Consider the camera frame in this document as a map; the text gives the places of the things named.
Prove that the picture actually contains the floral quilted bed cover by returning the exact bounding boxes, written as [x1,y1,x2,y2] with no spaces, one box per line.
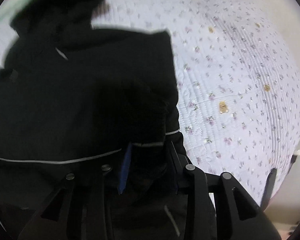
[0,0,300,205]

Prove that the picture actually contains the black hooded jacket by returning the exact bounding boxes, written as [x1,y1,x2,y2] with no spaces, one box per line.
[0,0,184,239]

